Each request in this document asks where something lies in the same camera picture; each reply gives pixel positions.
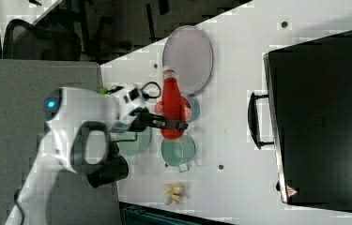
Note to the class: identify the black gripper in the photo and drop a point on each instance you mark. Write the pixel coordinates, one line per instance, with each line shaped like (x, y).
(142, 119)

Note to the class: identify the red ketchup bottle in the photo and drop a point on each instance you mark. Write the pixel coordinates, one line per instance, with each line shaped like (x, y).
(173, 104)

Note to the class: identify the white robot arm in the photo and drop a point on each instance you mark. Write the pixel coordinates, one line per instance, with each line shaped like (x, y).
(80, 124)

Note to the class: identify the grey round plate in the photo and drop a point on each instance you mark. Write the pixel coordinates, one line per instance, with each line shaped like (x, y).
(189, 53)

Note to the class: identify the red strawberry toy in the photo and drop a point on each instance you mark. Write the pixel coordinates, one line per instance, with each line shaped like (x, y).
(158, 107)

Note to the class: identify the orange slice toy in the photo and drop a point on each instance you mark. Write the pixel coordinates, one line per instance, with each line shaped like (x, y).
(187, 112)

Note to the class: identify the large green bowl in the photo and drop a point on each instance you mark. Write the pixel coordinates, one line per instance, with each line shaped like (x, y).
(133, 143)

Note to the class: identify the green mug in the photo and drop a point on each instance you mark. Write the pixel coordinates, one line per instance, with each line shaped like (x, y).
(178, 153)

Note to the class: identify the blue small bowl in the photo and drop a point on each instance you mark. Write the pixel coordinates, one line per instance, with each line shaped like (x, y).
(193, 104)

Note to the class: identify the black cylinder lower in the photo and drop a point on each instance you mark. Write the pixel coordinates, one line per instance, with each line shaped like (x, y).
(113, 170)

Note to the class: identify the beige garlic toy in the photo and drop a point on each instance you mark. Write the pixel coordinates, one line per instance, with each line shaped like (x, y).
(173, 193)

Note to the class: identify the black office chair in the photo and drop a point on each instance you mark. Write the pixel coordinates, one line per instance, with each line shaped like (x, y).
(50, 42)

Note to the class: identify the black oven appliance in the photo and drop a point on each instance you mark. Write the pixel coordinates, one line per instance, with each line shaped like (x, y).
(310, 103)

